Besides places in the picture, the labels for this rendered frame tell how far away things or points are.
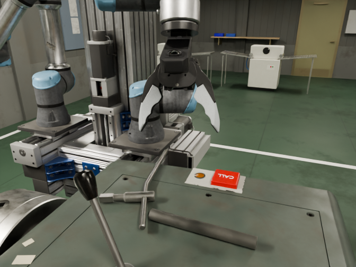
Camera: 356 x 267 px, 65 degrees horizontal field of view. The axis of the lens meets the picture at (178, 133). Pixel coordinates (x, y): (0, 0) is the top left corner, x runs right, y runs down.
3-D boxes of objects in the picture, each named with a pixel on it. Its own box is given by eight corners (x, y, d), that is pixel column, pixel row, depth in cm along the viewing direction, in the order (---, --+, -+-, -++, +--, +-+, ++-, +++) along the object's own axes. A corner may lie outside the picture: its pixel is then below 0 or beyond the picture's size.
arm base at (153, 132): (139, 128, 126) (138, 106, 122) (170, 132, 120) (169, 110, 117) (121, 140, 113) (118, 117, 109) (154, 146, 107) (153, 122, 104)
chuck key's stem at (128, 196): (99, 205, 58) (154, 203, 59) (98, 196, 58) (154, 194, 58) (101, 199, 60) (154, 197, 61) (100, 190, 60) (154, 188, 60)
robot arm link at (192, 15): (198, -7, 48) (151, -4, 49) (197, 21, 48) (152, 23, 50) (201, 8, 55) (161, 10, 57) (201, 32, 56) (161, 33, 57)
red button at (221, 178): (239, 179, 69) (240, 172, 69) (236, 192, 64) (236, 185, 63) (215, 175, 71) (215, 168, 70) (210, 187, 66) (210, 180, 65)
